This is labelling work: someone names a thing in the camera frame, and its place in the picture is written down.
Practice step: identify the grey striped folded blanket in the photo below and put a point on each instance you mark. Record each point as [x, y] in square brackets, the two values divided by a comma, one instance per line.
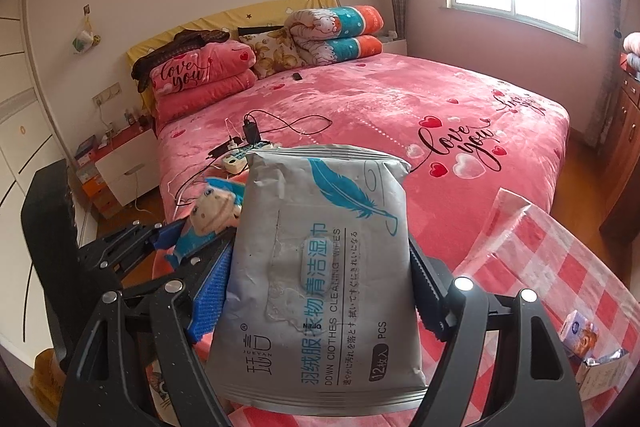
[635, 67]

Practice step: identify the blue cartoon wrapper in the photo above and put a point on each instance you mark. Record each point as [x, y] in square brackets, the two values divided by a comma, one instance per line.
[210, 212]

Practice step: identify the cartoon cat print bag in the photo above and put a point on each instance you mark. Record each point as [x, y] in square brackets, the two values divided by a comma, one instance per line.
[157, 382]

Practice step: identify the beige floral cushion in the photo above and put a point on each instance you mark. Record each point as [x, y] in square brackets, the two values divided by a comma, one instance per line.
[272, 52]

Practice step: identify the pink lettered folded blanket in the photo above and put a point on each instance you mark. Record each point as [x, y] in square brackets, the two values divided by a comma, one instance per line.
[200, 82]

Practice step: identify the brown wooden dresser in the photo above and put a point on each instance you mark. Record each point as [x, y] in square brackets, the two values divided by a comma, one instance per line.
[625, 147]

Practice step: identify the clear plastic bag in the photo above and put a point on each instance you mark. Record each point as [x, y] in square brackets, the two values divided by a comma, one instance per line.
[510, 217]

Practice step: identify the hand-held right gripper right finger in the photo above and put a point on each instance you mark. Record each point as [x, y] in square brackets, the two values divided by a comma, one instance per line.
[429, 297]

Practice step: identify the grey wet wipes packet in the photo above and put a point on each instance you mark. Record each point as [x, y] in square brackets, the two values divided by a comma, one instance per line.
[320, 287]

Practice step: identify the pale pink folded blanket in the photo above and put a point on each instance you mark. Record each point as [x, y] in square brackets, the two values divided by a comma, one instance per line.
[634, 42]

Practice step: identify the white paper box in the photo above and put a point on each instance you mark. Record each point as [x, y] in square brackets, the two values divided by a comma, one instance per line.
[595, 382]

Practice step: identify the colourful folded quilt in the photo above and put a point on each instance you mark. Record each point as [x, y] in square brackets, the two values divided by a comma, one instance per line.
[335, 34]

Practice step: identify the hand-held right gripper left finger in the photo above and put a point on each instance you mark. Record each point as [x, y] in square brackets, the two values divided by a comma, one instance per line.
[210, 302]

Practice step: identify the orange cardboard box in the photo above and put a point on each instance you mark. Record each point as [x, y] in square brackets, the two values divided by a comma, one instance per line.
[100, 199]

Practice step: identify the white wardrobe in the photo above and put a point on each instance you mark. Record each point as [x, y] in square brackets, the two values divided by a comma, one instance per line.
[20, 132]

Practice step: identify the black charger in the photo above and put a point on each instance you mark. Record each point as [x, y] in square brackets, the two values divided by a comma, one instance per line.
[250, 131]

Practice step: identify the hanging green white pouch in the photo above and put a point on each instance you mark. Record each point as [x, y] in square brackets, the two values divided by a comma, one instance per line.
[84, 41]

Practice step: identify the white wall socket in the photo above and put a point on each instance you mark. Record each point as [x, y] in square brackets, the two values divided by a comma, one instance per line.
[107, 93]

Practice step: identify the silver foil wrapper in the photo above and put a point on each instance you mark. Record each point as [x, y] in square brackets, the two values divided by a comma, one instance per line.
[607, 357]

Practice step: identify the blue red box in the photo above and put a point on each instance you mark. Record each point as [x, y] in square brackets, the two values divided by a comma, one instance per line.
[86, 152]

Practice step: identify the pink white checked tablecloth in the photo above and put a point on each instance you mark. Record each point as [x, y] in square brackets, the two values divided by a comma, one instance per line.
[550, 267]

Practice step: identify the small white nightstand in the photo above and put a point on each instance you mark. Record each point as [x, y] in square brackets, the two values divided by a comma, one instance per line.
[395, 47]

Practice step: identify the small blue white tissue packet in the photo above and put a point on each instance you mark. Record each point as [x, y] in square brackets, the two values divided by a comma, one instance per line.
[579, 333]

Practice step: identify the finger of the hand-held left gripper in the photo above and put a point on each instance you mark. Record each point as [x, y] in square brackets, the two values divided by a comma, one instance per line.
[125, 242]
[160, 268]

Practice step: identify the pink bed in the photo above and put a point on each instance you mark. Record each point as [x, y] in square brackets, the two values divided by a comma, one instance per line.
[400, 107]

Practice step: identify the white power strip with chargers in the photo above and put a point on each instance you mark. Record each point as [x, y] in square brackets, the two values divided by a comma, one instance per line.
[300, 133]

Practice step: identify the yellow star print headboard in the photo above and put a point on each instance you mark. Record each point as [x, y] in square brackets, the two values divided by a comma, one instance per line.
[225, 19]

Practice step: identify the white red top bedside cabinet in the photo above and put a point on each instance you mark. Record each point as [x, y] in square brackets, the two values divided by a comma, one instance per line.
[127, 167]

